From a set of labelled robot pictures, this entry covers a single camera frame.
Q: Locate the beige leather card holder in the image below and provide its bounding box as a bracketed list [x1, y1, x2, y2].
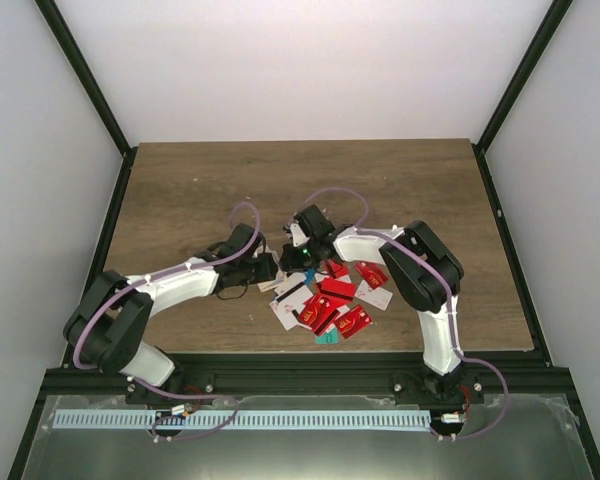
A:
[257, 271, 286, 292]

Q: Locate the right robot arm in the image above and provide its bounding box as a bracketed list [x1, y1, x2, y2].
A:
[281, 205, 464, 403]

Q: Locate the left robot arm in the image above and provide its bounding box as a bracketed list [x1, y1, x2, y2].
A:
[63, 223, 278, 404]

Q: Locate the blue card upper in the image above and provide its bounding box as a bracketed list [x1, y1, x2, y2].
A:
[304, 269, 317, 286]

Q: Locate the red vip card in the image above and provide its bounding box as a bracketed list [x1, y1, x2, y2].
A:
[298, 294, 343, 336]
[355, 261, 389, 290]

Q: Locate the teal card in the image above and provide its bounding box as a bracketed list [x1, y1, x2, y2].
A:
[315, 326, 339, 345]

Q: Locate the red gold card middle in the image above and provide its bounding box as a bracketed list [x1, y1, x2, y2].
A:
[334, 305, 373, 339]

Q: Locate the white black red card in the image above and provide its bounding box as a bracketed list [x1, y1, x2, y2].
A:
[355, 281, 393, 311]

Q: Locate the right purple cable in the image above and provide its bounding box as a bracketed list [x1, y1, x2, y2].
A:
[292, 187, 510, 441]

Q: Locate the light blue slotted cable duct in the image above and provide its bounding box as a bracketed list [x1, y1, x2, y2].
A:
[52, 409, 431, 432]

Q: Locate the black aluminium frame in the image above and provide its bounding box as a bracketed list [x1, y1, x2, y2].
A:
[9, 1, 600, 479]

